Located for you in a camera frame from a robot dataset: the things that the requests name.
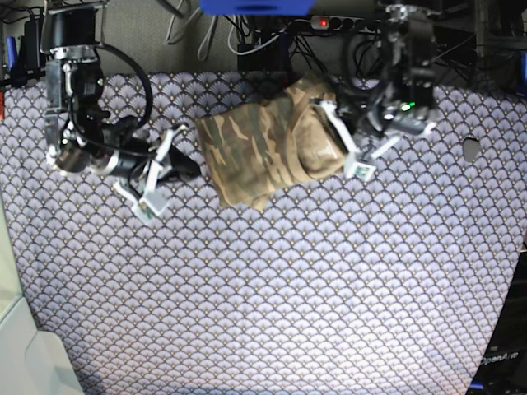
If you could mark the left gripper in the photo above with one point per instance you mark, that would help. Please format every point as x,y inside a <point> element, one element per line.
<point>385,114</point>

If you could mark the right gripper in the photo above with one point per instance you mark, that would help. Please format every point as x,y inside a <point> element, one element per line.
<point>89,144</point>

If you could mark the camouflage T-shirt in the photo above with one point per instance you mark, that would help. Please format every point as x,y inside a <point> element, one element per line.
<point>256,149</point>

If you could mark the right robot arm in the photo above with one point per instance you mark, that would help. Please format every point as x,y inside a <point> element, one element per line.
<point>73,74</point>

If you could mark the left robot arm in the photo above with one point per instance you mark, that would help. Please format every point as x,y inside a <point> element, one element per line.
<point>407,53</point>

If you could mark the purple fan-pattern table cloth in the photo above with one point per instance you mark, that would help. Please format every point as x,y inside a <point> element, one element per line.
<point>394,286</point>

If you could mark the black power strip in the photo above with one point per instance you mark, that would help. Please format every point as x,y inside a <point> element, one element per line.
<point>344,23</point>

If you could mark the black power adapter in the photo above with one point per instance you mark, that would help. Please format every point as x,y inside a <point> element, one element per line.
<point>30,57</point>

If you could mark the white plastic bin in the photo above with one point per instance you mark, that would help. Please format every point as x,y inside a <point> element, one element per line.
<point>32,361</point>

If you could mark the black OpenArm box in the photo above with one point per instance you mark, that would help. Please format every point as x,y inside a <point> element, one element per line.
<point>502,369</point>

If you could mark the blue plastic mount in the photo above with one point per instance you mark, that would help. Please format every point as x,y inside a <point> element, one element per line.
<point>257,7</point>

